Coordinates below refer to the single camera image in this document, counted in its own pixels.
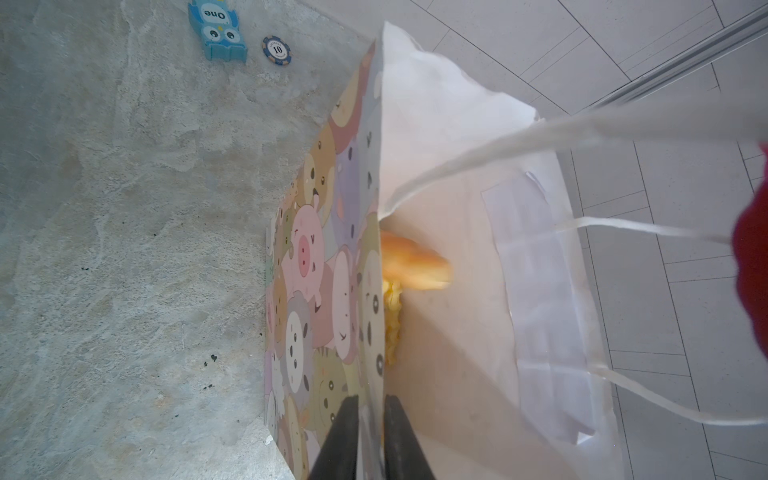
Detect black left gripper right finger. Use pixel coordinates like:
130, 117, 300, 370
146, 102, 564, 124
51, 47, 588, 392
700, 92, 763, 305
384, 395, 435, 480

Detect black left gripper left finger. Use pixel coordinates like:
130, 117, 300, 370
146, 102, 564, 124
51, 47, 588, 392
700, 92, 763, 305
308, 396, 359, 480

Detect braided yellow fake bread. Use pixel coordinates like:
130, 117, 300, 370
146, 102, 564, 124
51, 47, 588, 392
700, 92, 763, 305
383, 280, 402, 366

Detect long fake bread roll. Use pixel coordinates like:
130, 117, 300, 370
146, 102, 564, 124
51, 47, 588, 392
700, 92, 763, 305
380, 231, 454, 291

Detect cartoon animal paper bag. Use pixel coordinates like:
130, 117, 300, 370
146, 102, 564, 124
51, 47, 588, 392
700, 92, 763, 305
264, 23, 767, 479

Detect red kitchen tongs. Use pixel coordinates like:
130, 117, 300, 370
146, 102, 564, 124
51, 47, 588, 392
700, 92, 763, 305
732, 177, 768, 357

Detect blue poker chip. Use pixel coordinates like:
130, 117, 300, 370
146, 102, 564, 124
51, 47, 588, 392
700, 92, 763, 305
262, 36, 292, 66

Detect blue owl toy block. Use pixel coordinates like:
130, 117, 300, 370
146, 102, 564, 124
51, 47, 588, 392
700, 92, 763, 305
187, 0, 248, 63

